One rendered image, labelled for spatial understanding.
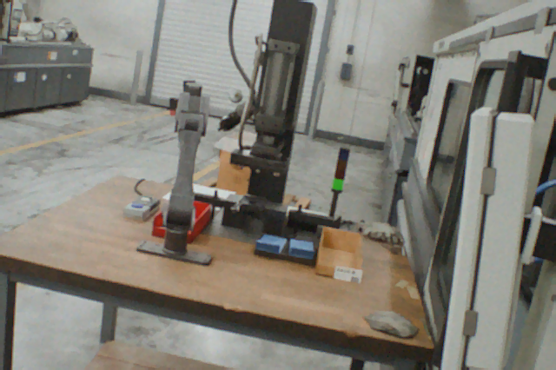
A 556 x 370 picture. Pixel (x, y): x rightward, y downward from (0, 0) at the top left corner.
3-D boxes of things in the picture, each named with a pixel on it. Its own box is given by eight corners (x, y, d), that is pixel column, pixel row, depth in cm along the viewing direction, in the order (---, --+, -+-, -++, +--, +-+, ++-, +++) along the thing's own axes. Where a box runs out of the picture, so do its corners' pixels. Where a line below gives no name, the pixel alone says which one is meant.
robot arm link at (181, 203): (165, 223, 168) (180, 117, 180) (189, 227, 169) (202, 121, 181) (166, 216, 162) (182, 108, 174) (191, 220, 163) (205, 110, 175)
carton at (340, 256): (314, 277, 171) (320, 250, 169) (318, 249, 195) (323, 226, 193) (360, 286, 170) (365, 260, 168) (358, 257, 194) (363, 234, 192)
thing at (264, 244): (254, 249, 176) (255, 240, 175) (264, 235, 191) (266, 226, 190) (278, 255, 175) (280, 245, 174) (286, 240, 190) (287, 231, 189)
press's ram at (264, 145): (227, 173, 196) (241, 80, 189) (240, 159, 221) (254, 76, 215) (282, 183, 194) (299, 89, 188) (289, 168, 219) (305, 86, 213)
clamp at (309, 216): (284, 232, 205) (289, 203, 203) (285, 229, 208) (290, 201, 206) (328, 241, 203) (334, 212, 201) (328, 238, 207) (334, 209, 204)
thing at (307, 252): (288, 256, 176) (291, 247, 175) (290, 240, 191) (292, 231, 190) (313, 260, 175) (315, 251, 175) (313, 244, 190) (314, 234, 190)
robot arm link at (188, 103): (177, 108, 203) (180, 88, 173) (204, 111, 205) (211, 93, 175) (172, 144, 202) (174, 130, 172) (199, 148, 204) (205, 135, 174)
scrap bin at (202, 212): (151, 235, 179) (153, 216, 177) (174, 214, 203) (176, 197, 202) (190, 244, 178) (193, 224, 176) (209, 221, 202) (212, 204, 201)
